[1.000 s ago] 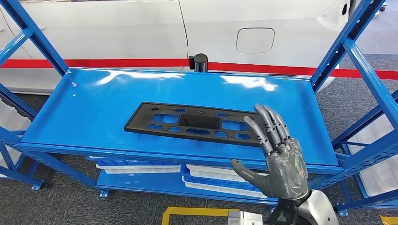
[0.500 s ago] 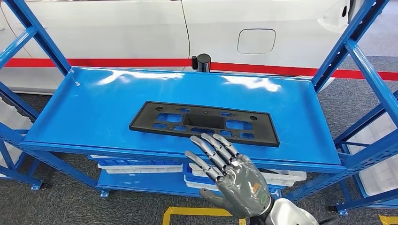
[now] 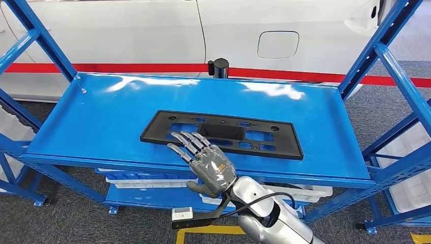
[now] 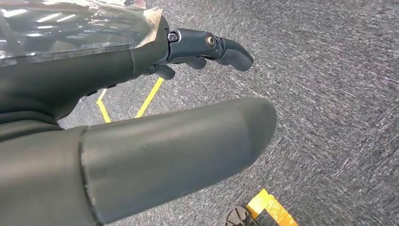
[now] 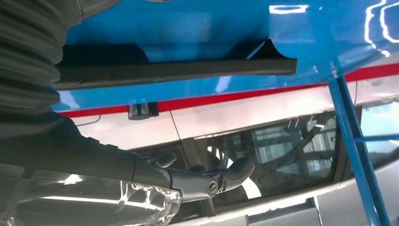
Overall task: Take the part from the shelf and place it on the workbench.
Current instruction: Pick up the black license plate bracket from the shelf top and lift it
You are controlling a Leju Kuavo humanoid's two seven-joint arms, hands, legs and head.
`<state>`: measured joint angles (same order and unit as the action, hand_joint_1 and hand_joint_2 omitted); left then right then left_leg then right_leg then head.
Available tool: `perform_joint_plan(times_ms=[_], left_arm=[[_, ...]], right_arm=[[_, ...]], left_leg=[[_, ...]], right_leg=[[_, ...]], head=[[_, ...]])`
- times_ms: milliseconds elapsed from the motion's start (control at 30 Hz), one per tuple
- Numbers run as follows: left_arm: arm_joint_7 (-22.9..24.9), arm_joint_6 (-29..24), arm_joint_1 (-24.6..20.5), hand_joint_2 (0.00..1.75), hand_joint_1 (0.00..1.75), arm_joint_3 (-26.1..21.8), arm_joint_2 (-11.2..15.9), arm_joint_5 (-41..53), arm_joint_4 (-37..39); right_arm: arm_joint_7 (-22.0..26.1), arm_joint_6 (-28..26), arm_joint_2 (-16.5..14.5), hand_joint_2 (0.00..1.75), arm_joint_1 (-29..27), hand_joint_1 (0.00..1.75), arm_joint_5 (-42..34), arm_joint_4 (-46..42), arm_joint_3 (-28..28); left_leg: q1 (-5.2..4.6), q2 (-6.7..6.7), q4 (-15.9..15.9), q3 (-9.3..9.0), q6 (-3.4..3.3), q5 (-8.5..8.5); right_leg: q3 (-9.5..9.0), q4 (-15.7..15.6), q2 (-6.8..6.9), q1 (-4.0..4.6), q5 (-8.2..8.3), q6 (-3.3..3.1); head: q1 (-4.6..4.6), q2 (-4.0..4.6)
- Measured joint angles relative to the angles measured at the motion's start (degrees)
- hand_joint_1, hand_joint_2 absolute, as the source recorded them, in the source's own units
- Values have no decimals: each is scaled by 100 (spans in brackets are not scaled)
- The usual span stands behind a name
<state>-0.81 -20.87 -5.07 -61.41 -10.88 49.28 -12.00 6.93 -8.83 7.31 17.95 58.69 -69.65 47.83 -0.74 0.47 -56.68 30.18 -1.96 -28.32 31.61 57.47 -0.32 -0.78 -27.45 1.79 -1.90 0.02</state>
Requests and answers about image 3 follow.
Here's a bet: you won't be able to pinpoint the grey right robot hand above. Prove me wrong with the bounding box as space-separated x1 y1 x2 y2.
166 131 238 199

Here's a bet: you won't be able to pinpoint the black plastic plate bracket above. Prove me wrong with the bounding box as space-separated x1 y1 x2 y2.
140 110 304 161

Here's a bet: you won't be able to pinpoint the white plastic bin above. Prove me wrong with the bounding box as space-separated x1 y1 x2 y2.
201 194 233 207
259 183 333 204
107 177 198 189

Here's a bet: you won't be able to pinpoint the blue plastic bin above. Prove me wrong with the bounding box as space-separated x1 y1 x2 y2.
106 172 198 181

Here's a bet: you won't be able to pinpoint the red barrier belt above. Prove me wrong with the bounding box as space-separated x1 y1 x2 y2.
5 63 431 88

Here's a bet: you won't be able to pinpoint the white car body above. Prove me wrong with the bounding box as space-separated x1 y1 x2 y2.
0 0 398 103

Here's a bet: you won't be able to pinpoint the stacked white plastic bins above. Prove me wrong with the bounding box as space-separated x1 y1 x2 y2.
377 121 431 215
0 107 36 193

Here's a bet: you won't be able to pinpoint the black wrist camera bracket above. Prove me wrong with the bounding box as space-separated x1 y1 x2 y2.
171 192 233 230

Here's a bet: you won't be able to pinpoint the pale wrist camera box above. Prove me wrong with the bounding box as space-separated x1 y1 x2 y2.
171 207 194 221

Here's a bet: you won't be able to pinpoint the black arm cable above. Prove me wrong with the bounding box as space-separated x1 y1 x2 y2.
215 192 296 220

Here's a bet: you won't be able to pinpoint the black stanchion post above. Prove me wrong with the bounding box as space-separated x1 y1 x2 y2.
207 57 230 79

